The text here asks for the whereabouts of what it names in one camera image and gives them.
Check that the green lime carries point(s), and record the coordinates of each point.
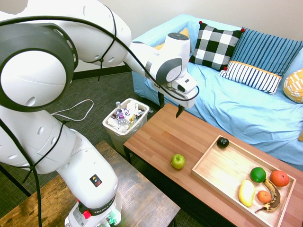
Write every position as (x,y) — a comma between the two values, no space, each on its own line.
(258,174)

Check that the rustic dark wooden table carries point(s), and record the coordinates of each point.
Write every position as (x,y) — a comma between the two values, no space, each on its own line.
(142,194)

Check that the light wooden tray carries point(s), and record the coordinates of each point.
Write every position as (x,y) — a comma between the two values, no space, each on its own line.
(220,170)

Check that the large red-orange fruit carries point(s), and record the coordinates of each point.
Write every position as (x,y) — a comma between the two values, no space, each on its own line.
(279,178)

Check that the yellow white patterned pillow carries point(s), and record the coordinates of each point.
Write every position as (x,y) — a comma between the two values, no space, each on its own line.
(294,86)

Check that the green apple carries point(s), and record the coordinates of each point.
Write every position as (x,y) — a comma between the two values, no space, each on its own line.
(178,161)

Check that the reddish wooden coffee table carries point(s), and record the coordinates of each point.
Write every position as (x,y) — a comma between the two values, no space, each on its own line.
(165,137)

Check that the light blue sofa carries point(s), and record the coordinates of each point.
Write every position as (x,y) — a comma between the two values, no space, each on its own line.
(236,113)

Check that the black white checkered pillow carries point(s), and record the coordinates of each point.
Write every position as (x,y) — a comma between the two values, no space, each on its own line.
(216,46)

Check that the overripe brown banana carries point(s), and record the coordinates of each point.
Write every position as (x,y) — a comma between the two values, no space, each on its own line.
(274,196)

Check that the small orange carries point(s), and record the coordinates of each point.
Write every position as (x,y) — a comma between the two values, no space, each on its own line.
(264,196)

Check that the yellow mango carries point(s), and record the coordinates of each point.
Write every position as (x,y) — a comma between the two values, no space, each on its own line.
(246,193)

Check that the clear plastic bottle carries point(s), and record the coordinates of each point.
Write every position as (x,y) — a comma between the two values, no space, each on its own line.
(122,121)

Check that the brown object at sofa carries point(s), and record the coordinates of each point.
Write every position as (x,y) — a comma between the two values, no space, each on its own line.
(301,135)

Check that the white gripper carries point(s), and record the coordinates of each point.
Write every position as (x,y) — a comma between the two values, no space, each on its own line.
(189,100)

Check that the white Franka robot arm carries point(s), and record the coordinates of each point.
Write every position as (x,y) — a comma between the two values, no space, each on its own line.
(90,177)

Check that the plain yellow pillow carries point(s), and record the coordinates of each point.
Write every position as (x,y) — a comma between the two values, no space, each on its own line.
(185,32)

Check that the white navy striped pillow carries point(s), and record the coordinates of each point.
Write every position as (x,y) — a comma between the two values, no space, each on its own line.
(251,76)

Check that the blue striped pillow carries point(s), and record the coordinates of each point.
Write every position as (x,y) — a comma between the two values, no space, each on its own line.
(265,50)

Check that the black stand leg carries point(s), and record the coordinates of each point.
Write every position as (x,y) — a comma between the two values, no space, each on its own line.
(14,179)

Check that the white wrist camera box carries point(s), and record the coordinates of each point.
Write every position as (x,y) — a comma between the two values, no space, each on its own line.
(187,82)

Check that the small black round fruit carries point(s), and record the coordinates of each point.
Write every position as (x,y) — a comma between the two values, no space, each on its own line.
(223,143)

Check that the white trash bin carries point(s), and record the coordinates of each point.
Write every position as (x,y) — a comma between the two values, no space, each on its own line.
(118,139)

